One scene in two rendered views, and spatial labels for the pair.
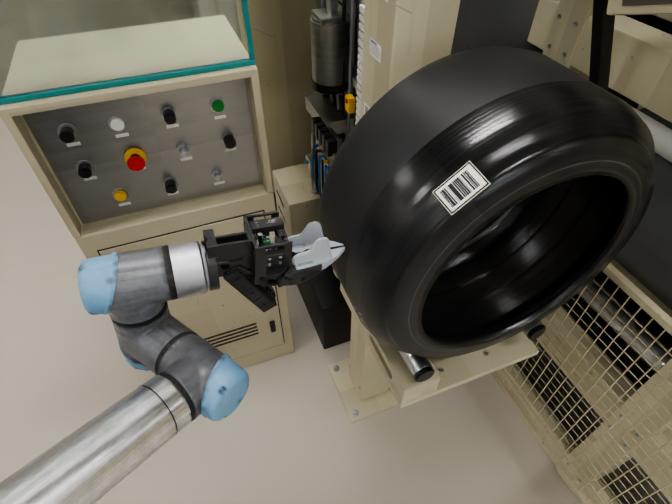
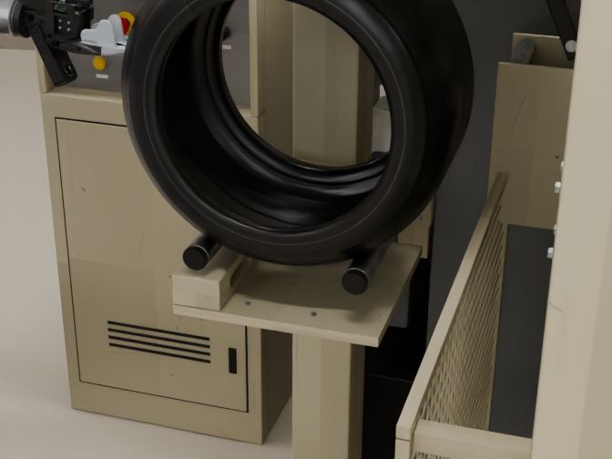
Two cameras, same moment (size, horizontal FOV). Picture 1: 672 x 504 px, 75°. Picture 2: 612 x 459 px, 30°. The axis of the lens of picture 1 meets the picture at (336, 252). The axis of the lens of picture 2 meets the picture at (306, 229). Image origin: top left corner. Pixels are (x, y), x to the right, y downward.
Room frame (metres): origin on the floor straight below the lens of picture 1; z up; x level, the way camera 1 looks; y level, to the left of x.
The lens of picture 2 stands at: (-0.80, -1.39, 1.79)
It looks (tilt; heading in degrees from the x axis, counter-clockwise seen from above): 26 degrees down; 38
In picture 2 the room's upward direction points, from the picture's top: straight up
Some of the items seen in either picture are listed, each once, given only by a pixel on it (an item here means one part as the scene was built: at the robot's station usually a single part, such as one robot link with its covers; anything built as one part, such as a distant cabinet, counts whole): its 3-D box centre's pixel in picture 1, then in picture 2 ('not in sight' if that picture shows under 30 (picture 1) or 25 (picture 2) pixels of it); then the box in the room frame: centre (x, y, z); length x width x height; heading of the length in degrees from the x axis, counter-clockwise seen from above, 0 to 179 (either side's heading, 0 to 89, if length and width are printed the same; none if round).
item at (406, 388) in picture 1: (384, 325); (231, 248); (0.60, -0.12, 0.83); 0.36 x 0.09 x 0.06; 21
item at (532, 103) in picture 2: not in sight; (540, 130); (1.00, -0.52, 1.05); 0.20 x 0.15 x 0.30; 21
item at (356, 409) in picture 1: (368, 381); not in sight; (0.88, -0.14, 0.01); 0.27 x 0.27 x 0.02; 21
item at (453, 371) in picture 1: (433, 317); (303, 277); (0.65, -0.25, 0.80); 0.37 x 0.36 x 0.02; 111
